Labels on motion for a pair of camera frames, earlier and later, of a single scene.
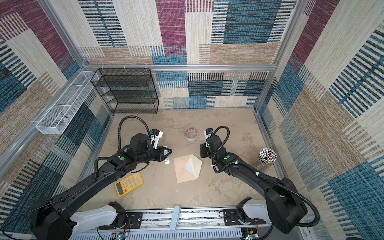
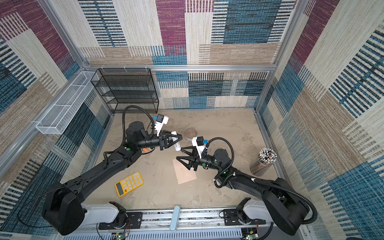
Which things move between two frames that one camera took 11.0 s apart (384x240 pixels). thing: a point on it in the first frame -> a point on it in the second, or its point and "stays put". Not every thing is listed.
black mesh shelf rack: x=127 y=90 stays put
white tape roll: x=191 y=134 stays put
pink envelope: x=182 y=174 stays put
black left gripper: x=161 y=156 -> x=163 y=141
